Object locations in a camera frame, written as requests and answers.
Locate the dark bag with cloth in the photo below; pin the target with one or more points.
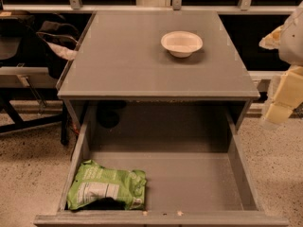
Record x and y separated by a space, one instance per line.
60 40

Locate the green rice chip bag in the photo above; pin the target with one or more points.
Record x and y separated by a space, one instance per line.
94 182

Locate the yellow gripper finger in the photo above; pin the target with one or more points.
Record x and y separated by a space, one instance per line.
285 94
272 40

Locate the grey cabinet counter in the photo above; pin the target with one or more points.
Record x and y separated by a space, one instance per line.
121 61

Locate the grey bench left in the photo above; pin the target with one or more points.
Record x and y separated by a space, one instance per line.
29 83

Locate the open grey top drawer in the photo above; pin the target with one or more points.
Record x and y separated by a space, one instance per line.
197 174

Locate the black chair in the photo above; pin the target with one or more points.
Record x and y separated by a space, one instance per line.
15 32

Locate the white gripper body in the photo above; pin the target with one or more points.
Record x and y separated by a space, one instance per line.
294 44

